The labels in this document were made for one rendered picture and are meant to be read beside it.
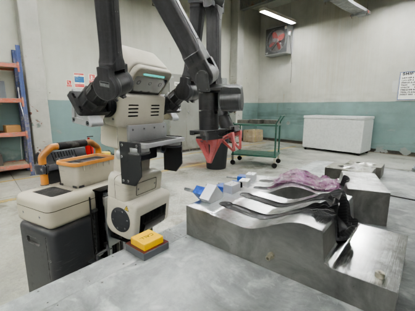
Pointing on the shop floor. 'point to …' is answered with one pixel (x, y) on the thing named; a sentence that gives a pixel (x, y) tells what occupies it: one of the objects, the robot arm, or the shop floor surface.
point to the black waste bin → (220, 157)
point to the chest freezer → (338, 132)
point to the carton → (252, 135)
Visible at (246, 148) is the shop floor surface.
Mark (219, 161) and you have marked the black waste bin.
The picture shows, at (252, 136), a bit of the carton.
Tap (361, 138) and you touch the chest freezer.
